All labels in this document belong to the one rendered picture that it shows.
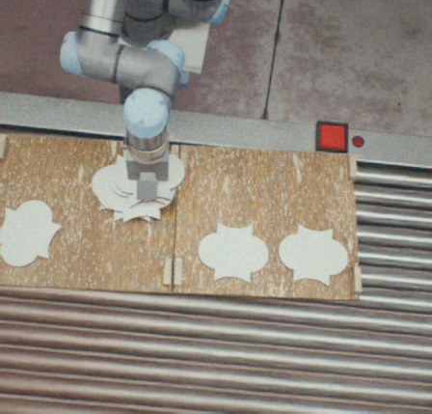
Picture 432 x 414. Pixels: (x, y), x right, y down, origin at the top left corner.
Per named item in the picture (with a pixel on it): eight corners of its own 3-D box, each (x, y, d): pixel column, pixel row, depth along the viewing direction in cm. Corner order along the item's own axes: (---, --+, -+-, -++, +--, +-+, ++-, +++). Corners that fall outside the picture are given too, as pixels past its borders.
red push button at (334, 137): (319, 126, 164) (320, 124, 163) (343, 128, 165) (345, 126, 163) (318, 149, 162) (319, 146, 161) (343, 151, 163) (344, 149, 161)
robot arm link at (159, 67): (128, 28, 124) (112, 78, 120) (188, 42, 124) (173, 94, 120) (130, 51, 132) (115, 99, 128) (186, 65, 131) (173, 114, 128)
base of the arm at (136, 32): (116, -2, 175) (114, -29, 166) (175, 1, 176) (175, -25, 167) (113, 47, 170) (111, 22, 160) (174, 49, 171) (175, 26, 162)
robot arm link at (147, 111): (174, 89, 119) (161, 131, 116) (173, 118, 129) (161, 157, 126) (130, 78, 119) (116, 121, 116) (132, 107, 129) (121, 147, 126)
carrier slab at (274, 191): (179, 147, 159) (179, 144, 158) (351, 156, 162) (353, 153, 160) (173, 293, 147) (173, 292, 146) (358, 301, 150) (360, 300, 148)
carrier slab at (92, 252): (3, 137, 157) (1, 133, 156) (179, 148, 159) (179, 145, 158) (-21, 285, 145) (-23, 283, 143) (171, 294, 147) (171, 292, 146)
